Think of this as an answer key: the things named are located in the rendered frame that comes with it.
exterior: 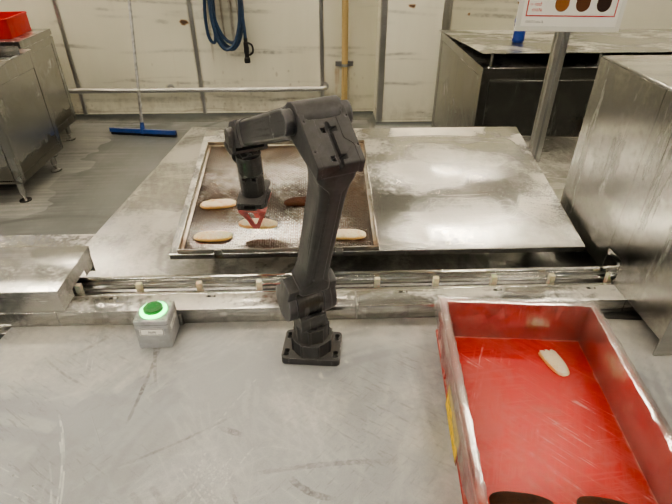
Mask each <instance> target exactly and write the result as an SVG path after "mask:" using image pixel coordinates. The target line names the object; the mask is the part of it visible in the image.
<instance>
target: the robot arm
mask: <svg viewBox="0 0 672 504"><path fill-rule="evenodd" d="M352 122H353V111H352V107H351V104H350V102H349V101H348V100H341V99H340V98H339V97H338V96H337V95H331V96H324V97H317V98H310V99H304V100H297V101H290V102H287V103H286V104H285V105H284V106H283V107H281V108H277V109H274V110H271V111H268V112H265V113H261V114H258V115H254V116H251V117H247V118H242V119H237V120H232V121H229V123H228V127H227V128H225V129H224V135H225V141H224V146H225V148H226V150H227V152H228V153H229V155H230V156H231V158H232V159H233V161H234V162H235V163H237V169H238V176H239V182H240V188H241V189H240V192H239V195H238V198H237V201H236V207H237V209H238V212H239V213H240V214H241V215H242V216H243V217H244V218H245V219H246V220H247V221H248V222H249V224H250V225H251V226H252V227H253V229H260V226H261V223H262V221H263V218H264V216H265V213H266V210H267V204H268V201H269V199H270V196H271V189H269V185H270V180H268V179H264V175H263V167H262V158H261V151H260V150H263V149H268V143H276V142H284V141H292V142H293V143H294V145H295V147H296V148H297V150H298V152H299V153H300V155H301V157H302V158H303V160H304V161H305V163H306V165H307V169H308V188H307V195H306V202H305V209H304V216H303V223H302V230H301V237H300V244H299V251H298V257H297V261H296V264H295V266H294V268H293V269H292V272H291V276H289V277H285V278H282V279H281V283H280V284H277V285H276V297H277V301H278V305H279V308H280V311H281V313H282V315H283V317H284V319H285V320H286V321H287V322H289V321H292V320H294V327H293V329H290V330H288V331H287V332H286V337H285V341H284V346H283V350H282V354H281V356H282V362H283V363H285V364H300V365H318V366H338V365H339V364H340V356H341V345H342V333H340V332H334V331H332V328H330V327H329V321H328V318H327V316H326V312H325V311H326V310H329V309H331V308H332V307H335V306H336V304H337V292H336V288H335V287H336V283H337V279H336V276H335V274H334V272H333V270H332V269H331V267H330V263H331V258H332V254H333V250H334V245H335V241H336V236H337V232H338V228H339V223H340V219H341V214H342V210H343V206H344V201H345V197H346V194H347V191H348V188H349V186H350V184H351V182H352V181H353V179H354V177H355V175H356V172H361V171H363V168H364V164H365V157H364V154H363V152H362V149H361V147H360V144H359V142H358V139H357V137H356V134H355V132H354V129H353V127H352ZM248 213H253V214H254V216H255V217H256V218H259V219H258V222H257V224H255V223H254V221H253V220H252V219H251V217H250V216H249V214H248Z"/></svg>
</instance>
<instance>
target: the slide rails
mask: <svg viewBox="0 0 672 504"><path fill-rule="evenodd" d="M548 275H549V274H521V275H497V277H498V279H497V281H541V280H547V279H548ZM555 275H556V278H555V280H588V279H604V277H605V275H606V273H568V274H555ZM490 278H491V275H473V276H439V283H447V282H490ZM336 279H337V283H336V285H353V284H374V278H336ZM432 281H433V276H425V277H380V284H400V283H432ZM202 283H203V288H212V287H256V280H234V281H202ZM280 283H281V280H262V286H276V285H277V284H280ZM135 284H136V283H90V284H82V286H83V289H84V290H118V289H136V287H135ZM142 284H143V288H144V289H165V288H196V281H186V282H142ZM585 284H614V282H598V283H551V284H505V285H458V286H412V287H365V288H336V290H354V289H400V288H446V287H493V286H539V285H585ZM261 291H276V289H272V290H225V291H179V292H132V293H85V294H74V296H75V295H122V294H168V293H214V292H261Z"/></svg>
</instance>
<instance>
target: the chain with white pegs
mask: <svg viewBox="0 0 672 504"><path fill-rule="evenodd" d="M610 276H611V273H610V272H606V275H605V277H604V280H603V281H599V282H613V281H612V280H611V279H610ZM555 278H556V275H555V274H554V273H549V275H548V279H547V282H546V283H516V284H551V283H556V282H554V281H555ZM497 279H498V277H497V275H496V274H492V275H491V278H490V283H489V284H475V285H505V284H497ZM412 286H422V285H412ZM412 286H381V287H412ZM423 286H458V285H439V276H433V281H432V285H423ZM135 287H136V290H137V291H136V292H146V291H144V288H143V284H142V282H136V284H135ZM371 287H380V277H375V278H374V286H371ZM74 288H75V291H76V293H74V294H85V293H92V292H84V289H83V286H82V284H81V283H76V284H75V286H74ZM196 288H197V290H190V291H225V290H232V289H225V290H204V289H203V283H202V281H196ZM256 288H257V289H233V290H272V289H274V288H272V289H263V287H262V279H257V280H256ZM179 291H189V290H179ZM179 291H147V292H179ZM132 292H135V291H132ZM132 292H93V293H132Z"/></svg>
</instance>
